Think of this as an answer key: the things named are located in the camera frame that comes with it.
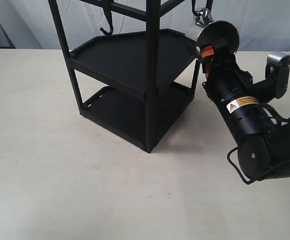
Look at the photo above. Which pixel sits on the stainless steel mug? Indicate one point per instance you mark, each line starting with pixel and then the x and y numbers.
pixel 205 31

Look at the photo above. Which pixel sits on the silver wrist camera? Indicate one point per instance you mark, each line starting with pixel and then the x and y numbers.
pixel 278 70

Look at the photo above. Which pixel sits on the black metal shelf rack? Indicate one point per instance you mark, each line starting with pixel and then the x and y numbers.
pixel 134 84

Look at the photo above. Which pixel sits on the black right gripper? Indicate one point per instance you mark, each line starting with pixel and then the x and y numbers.
pixel 223 84

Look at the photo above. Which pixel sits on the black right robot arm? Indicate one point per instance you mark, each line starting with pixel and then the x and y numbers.
pixel 261 134

